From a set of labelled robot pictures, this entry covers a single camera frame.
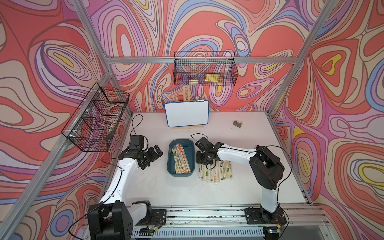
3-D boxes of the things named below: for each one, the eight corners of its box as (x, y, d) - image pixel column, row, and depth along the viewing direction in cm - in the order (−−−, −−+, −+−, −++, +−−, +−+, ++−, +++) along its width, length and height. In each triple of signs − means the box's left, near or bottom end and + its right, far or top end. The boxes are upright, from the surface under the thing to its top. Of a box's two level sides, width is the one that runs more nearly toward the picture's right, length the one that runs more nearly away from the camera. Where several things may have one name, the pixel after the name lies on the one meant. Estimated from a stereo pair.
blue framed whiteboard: (169, 132, 111) (164, 107, 92) (169, 126, 115) (164, 102, 96) (207, 129, 113) (210, 105, 94) (206, 124, 116) (208, 99, 97)
